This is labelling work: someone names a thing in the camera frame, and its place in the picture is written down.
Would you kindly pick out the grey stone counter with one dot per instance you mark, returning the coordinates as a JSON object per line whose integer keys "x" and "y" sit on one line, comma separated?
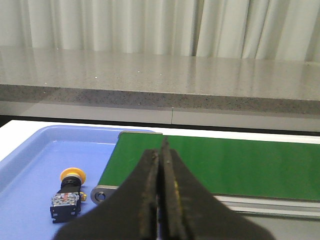
{"x": 162, "y": 89}

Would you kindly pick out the white curtain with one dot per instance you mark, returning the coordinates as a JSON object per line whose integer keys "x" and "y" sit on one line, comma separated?
{"x": 287, "y": 30}

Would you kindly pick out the green conveyor belt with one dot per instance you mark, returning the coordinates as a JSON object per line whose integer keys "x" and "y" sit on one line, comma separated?
{"x": 247, "y": 176}

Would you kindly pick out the blue plastic tray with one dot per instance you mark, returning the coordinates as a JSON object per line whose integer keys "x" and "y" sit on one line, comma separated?
{"x": 30, "y": 175}

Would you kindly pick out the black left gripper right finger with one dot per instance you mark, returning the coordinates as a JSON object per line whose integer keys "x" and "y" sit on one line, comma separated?
{"x": 188, "y": 211}

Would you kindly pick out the yellow push button switch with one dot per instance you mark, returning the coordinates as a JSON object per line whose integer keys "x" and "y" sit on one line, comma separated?
{"x": 66, "y": 203}

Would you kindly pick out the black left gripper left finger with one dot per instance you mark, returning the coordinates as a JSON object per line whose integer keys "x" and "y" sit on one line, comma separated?
{"x": 130, "y": 213}

